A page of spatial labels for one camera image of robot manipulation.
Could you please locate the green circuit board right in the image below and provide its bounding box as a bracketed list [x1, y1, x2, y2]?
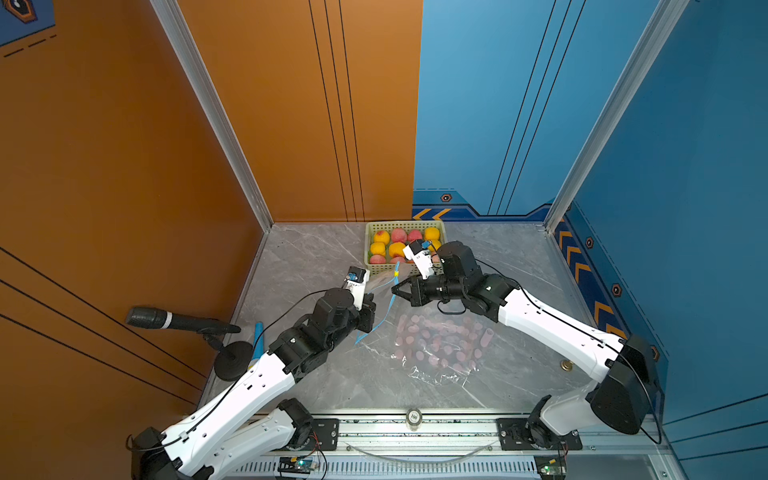
[534, 456, 567, 480]

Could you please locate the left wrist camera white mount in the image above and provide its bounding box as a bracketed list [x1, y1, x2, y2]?
[343, 266, 370, 310]

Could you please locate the pink-trimmed bag of bags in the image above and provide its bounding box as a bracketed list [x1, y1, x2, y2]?
[391, 315, 495, 385]

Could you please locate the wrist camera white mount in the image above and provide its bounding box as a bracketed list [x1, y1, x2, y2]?
[403, 240, 436, 280]
[343, 266, 370, 310]

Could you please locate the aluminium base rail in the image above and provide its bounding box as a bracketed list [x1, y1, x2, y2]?
[223, 409, 686, 479]

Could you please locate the round silver knob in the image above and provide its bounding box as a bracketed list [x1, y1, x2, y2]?
[406, 408, 423, 431]

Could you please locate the green circuit board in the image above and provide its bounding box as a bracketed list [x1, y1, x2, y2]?
[534, 456, 567, 480]
[276, 456, 320, 477]

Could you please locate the aluminium corner post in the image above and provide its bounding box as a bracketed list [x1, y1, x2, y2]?
[543, 0, 689, 236]
[149, 0, 274, 233]

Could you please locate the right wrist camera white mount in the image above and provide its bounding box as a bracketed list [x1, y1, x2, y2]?
[403, 240, 436, 280]

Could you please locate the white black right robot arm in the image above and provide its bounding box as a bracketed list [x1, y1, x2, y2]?
[392, 241, 663, 449]

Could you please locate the clear zip-top bag blue zipper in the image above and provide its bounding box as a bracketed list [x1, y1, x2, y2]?
[355, 261, 413, 345]

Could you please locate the aluminium corner post right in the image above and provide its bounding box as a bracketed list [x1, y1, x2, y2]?
[543, 0, 689, 236]

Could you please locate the green circuit board left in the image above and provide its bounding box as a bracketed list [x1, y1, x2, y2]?
[276, 456, 320, 477]

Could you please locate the blue handheld microphone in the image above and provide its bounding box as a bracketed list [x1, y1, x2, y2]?
[252, 322, 265, 362]

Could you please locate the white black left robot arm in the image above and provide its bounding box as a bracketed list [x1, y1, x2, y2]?
[126, 288, 376, 479]

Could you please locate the black microphone on stand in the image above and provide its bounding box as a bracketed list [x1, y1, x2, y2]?
[126, 307, 254, 382]

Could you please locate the green perforated plastic basket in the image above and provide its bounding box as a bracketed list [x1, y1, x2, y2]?
[363, 220, 447, 274]

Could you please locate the aluminium corner post left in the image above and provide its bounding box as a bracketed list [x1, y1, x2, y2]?
[149, 0, 274, 233]

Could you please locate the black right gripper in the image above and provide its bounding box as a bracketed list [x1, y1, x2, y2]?
[390, 271, 468, 307]

